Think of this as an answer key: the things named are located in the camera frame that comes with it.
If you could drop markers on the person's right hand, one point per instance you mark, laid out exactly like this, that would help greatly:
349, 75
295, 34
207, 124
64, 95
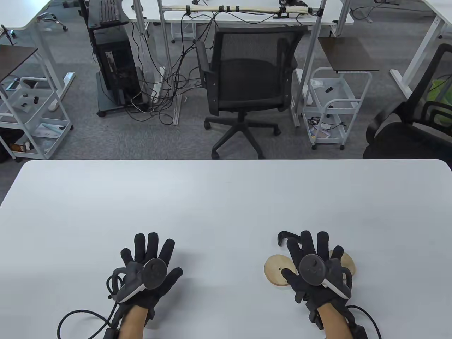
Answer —
307, 243

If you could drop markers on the person's left hand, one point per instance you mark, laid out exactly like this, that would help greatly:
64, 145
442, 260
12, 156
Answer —
152, 243

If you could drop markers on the black metal clamp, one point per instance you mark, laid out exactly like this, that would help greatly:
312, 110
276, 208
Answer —
282, 233

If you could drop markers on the round wooden disc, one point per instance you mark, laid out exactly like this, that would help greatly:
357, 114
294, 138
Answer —
350, 265
275, 270

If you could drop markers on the person's right forearm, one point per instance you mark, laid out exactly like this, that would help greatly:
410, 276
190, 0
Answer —
333, 321

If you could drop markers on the black forearm box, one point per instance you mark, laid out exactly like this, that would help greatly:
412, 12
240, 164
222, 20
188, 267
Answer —
358, 332
111, 333

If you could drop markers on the person's left forearm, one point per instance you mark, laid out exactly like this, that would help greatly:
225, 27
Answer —
132, 325

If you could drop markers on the grey white tracking controller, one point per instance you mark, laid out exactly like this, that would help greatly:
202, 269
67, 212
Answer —
153, 273
312, 268

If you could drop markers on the black padded office chair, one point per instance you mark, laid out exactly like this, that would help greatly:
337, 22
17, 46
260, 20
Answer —
399, 141

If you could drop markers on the black computer tower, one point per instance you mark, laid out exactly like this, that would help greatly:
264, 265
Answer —
118, 70
106, 107

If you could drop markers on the white blue paper packet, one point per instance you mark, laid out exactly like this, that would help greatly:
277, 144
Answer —
49, 130

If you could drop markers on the white power strip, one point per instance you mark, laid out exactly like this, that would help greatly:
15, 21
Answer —
158, 88

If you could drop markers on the white rolling cart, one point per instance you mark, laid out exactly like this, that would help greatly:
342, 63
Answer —
10, 102
339, 90

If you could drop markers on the black mesh office chair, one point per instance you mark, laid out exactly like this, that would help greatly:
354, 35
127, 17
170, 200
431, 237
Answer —
247, 77

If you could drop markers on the brown wooden tabletop board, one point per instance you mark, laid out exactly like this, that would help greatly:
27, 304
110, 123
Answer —
14, 60
348, 54

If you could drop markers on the lime green bag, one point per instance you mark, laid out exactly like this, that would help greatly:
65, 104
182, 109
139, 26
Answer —
438, 88

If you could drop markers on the white desk with slanted leg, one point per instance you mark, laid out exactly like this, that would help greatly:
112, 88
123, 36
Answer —
422, 53

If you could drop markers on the black keyboard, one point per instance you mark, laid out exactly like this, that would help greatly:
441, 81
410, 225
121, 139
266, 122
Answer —
107, 10

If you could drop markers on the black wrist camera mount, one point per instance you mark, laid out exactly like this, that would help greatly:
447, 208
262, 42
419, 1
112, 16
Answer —
151, 316
314, 316

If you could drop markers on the aluminium frame post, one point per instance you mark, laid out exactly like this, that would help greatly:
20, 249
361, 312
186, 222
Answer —
168, 63
310, 53

